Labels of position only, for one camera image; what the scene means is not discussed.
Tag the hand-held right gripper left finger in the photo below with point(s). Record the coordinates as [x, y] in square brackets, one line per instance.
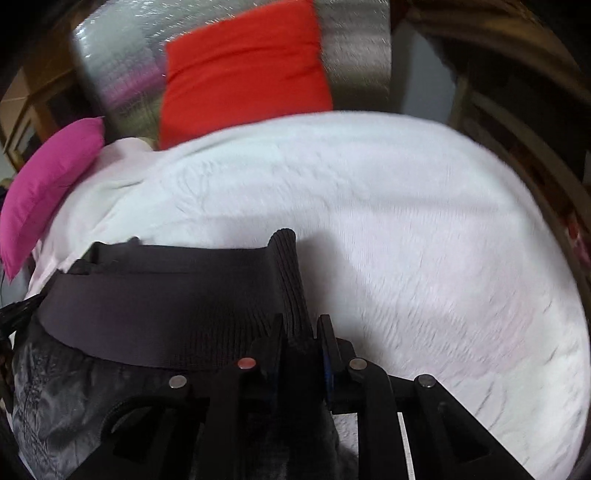
[276, 355]

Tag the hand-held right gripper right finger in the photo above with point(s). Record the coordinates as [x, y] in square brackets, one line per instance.
[327, 364]

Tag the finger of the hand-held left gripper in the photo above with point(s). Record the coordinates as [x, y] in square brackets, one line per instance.
[21, 314]

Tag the black quilted jacket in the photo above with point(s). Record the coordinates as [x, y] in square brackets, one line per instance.
[161, 300]

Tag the pink pillow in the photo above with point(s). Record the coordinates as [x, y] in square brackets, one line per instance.
[51, 184]

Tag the white fleece blanket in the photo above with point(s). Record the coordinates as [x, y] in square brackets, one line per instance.
[392, 230]

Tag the wooden cabinet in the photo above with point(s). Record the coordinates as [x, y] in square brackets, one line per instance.
[27, 106]

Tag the silver foil insulation mat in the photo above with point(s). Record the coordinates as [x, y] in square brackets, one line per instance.
[120, 69]

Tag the red pillow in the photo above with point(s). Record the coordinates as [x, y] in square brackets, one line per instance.
[244, 69]

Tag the wooden table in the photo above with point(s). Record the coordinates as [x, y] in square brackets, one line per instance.
[508, 83]

